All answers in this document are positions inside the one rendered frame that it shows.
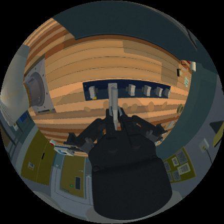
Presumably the white wall socket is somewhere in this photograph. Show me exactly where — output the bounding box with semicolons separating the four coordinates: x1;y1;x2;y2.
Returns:
198;138;210;154

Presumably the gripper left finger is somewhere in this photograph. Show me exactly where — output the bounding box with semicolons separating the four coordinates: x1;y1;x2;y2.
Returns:
63;106;115;153

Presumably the yellow door grey cabinet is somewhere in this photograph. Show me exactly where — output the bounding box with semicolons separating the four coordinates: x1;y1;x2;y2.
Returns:
50;153;94;206

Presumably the white and blue box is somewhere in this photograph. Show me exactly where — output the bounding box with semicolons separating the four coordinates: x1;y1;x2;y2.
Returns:
52;143;75;157

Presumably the grey marker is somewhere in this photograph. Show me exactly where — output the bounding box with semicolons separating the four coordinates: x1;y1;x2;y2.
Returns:
110;87;119;131

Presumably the grey mounting plate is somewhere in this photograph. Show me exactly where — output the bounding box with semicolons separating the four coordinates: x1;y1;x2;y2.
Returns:
24;53;56;113

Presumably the small grey plate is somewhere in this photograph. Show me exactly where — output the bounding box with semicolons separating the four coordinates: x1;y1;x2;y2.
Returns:
165;120;176;130

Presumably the dark blue tray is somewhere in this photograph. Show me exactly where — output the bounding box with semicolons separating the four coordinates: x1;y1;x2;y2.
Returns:
82;79;172;101

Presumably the olive notice board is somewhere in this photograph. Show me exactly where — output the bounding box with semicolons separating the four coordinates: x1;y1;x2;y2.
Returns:
162;146;197;184

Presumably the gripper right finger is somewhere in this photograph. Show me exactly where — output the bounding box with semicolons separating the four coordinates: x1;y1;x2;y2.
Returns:
117;106;167;144

